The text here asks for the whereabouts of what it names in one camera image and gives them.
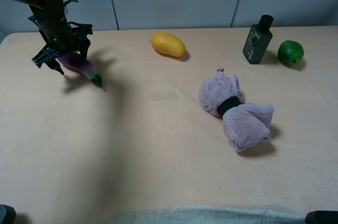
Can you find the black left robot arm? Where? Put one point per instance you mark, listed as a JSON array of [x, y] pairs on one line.
[[47, 6]]

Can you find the grey cloth at bottom edge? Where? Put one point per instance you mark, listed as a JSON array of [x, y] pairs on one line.
[[206, 215]]

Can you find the black elastic band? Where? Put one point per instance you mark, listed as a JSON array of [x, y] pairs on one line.
[[228, 104]]

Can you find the purple toy eggplant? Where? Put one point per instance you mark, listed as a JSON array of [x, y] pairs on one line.
[[82, 65]]

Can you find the dark green bottle black cap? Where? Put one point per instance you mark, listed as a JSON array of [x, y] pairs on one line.
[[258, 40]]

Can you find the lilac rolled towel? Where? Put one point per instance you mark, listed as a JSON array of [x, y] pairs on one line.
[[244, 126]]

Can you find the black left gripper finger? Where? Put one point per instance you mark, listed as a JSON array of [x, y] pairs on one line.
[[83, 47], [48, 56]]

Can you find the green lime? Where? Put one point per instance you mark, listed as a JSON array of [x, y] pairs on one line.
[[290, 52]]

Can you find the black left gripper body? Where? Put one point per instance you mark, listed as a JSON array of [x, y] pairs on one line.
[[61, 35]]

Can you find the yellow toy mango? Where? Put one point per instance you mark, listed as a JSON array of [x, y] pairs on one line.
[[167, 44]]

